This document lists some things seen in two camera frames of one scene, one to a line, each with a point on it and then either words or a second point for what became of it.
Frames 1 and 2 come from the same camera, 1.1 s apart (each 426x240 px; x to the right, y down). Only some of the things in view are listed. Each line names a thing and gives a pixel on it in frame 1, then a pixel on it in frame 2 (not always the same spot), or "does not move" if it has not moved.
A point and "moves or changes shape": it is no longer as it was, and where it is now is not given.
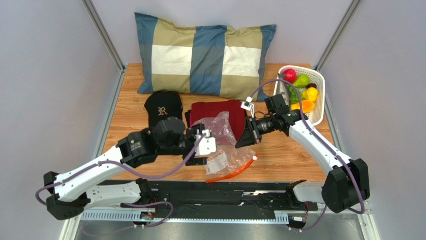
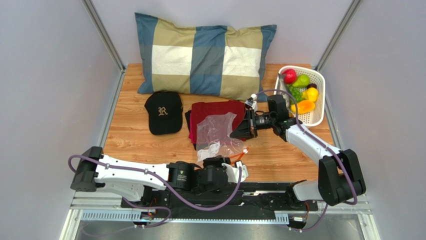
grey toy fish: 282,88 does not move
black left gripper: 195,130 → 218,161
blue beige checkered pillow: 222,61 does not move
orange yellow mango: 308,106 does not move
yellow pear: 310,94 does not move
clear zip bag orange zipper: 229,162 moves or changes shape
